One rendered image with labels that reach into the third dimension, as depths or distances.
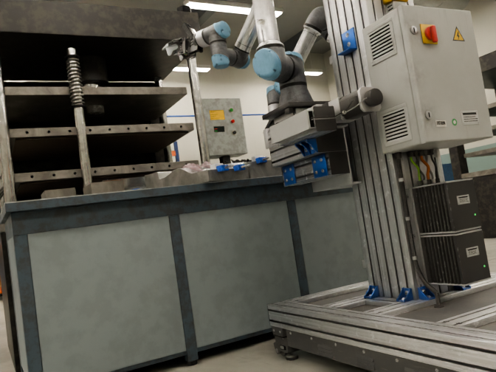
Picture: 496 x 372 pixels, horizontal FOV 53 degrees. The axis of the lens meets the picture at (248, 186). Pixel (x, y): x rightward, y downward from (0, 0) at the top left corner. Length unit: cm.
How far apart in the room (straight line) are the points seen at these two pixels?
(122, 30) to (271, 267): 171
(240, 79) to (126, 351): 906
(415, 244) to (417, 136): 41
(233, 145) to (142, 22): 99
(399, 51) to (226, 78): 901
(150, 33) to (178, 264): 160
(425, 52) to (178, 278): 137
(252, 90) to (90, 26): 795
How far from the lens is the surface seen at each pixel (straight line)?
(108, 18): 326
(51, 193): 237
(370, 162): 198
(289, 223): 255
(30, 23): 316
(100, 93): 322
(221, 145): 343
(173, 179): 247
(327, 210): 269
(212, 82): 1051
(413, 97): 175
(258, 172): 251
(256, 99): 1092
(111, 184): 237
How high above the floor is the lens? 59
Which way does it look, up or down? 4 degrees up
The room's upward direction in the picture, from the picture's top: 8 degrees counter-clockwise
